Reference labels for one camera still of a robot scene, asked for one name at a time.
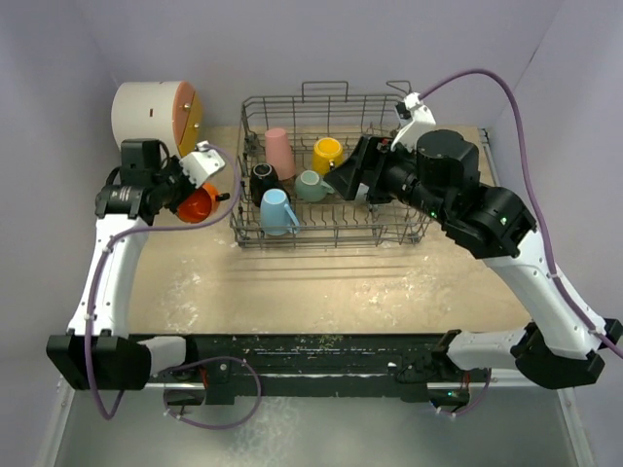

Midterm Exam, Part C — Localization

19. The yellow ceramic mug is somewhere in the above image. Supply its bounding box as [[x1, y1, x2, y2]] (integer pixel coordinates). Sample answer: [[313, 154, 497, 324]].
[[312, 137, 344, 176]]

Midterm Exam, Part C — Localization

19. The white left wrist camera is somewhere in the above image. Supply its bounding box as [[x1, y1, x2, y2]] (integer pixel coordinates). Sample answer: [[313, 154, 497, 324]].
[[180, 141, 226, 188]]

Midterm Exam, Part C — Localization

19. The pink plastic tumbler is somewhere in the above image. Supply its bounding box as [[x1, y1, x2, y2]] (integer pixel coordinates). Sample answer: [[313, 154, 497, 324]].
[[265, 127, 296, 180]]

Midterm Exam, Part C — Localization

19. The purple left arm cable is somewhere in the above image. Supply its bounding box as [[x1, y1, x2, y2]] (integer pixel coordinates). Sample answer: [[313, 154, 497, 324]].
[[84, 143, 263, 430]]

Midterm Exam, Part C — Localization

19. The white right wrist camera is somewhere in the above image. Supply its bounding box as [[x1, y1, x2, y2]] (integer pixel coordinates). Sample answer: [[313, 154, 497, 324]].
[[390, 92, 436, 151]]

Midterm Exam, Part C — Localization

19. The black ceramic mug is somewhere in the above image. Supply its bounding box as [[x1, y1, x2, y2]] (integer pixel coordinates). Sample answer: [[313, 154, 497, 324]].
[[249, 162, 280, 207]]

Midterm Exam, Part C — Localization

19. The orange ceramic mug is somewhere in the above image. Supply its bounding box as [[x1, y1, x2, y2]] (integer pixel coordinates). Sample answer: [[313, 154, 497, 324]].
[[175, 183, 230, 224]]

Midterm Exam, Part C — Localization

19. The light blue ceramic mug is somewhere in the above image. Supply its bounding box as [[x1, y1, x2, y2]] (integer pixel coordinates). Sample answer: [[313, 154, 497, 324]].
[[260, 189, 300, 236]]

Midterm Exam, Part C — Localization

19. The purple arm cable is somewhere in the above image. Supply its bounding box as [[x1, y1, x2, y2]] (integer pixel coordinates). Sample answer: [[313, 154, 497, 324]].
[[418, 69, 623, 419], [84, 143, 263, 430]]

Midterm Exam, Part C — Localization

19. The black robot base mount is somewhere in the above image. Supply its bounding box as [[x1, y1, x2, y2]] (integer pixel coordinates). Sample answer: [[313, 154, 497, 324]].
[[148, 334, 487, 405]]

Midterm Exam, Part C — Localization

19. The white round drawer cabinet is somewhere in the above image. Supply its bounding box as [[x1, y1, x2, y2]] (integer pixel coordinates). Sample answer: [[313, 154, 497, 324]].
[[111, 81, 203, 158]]

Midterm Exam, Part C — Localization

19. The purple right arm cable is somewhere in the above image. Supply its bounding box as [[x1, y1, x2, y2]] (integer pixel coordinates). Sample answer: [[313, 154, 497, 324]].
[[418, 69, 623, 419]]

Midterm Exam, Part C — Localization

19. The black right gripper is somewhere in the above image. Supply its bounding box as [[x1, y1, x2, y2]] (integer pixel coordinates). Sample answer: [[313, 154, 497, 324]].
[[324, 133, 451, 224]]

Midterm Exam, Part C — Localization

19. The grey wire dish rack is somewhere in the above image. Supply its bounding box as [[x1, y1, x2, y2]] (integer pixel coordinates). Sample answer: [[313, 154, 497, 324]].
[[230, 80, 430, 248]]

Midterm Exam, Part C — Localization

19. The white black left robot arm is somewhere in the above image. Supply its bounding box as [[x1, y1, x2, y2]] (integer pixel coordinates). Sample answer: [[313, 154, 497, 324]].
[[46, 139, 193, 390]]

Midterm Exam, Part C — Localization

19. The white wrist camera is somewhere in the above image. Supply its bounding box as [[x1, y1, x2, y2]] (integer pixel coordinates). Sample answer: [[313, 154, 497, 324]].
[[180, 141, 226, 188], [390, 92, 436, 151]]

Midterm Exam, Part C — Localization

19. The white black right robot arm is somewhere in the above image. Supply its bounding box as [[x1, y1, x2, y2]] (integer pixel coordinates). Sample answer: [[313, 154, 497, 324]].
[[324, 129, 622, 389]]

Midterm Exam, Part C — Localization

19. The sage green ceramic mug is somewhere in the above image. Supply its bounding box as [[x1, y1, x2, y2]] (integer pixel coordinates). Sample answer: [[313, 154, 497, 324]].
[[295, 170, 335, 202]]

